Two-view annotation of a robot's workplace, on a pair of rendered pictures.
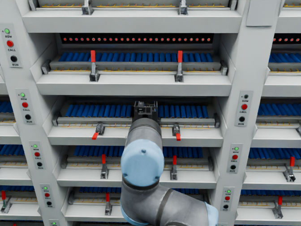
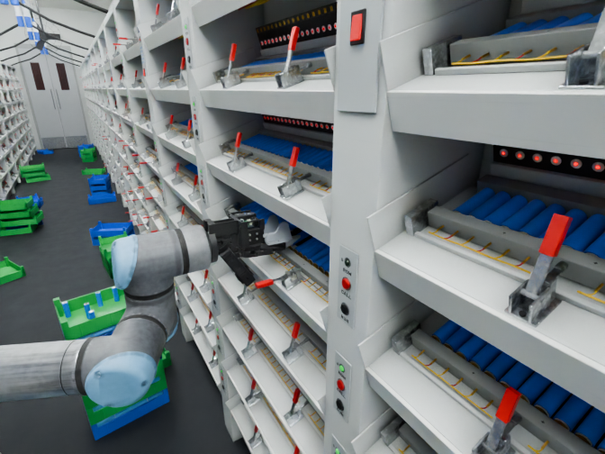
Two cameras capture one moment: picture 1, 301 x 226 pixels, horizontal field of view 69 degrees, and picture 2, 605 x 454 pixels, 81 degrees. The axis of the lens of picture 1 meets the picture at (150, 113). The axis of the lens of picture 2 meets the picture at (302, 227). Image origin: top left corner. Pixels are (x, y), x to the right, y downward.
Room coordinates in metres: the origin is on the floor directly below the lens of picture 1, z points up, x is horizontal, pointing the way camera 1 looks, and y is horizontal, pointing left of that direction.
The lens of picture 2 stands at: (0.34, -0.64, 1.31)
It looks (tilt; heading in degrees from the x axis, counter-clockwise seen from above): 21 degrees down; 57
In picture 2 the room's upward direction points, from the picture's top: straight up
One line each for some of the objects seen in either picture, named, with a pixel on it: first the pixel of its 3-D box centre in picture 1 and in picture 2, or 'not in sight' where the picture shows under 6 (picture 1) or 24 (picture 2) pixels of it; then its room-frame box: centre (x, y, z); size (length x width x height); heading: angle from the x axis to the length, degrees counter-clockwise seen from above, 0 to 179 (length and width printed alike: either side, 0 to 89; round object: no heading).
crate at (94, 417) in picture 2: not in sight; (122, 384); (0.34, 0.78, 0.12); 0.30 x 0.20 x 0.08; 7
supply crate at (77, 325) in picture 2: not in sight; (103, 304); (0.34, 0.78, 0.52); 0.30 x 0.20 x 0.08; 7
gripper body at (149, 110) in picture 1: (145, 120); (234, 237); (0.60, 0.01, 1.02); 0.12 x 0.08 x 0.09; 179
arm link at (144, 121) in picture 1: (143, 135); (194, 248); (0.51, 0.02, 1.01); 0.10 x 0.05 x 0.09; 89
